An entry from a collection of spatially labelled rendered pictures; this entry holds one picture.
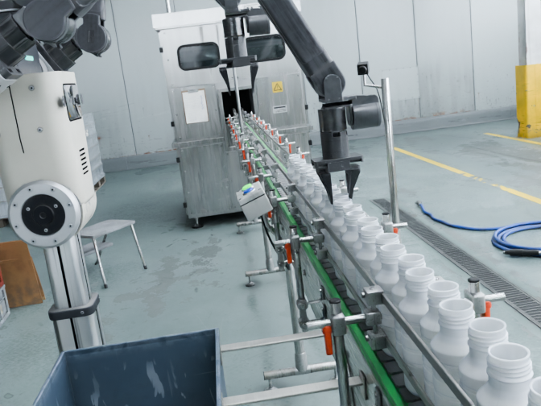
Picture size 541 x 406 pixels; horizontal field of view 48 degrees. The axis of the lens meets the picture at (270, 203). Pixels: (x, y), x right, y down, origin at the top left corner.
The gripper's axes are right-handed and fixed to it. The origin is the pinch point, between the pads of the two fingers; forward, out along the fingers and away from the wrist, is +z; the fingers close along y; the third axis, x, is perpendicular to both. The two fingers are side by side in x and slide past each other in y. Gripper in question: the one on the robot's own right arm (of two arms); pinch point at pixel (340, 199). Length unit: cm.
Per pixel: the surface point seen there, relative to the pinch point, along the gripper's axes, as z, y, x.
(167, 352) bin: 23.9, -40.2, -10.5
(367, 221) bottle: -0.1, 0.2, -22.2
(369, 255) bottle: 3.3, -2.2, -31.7
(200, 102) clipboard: -13, -37, 469
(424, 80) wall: 13, 381, 1021
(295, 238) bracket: 7.0, -10.9, -1.0
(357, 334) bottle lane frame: 16.1, -5.8, -33.0
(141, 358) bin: 24, -46, -10
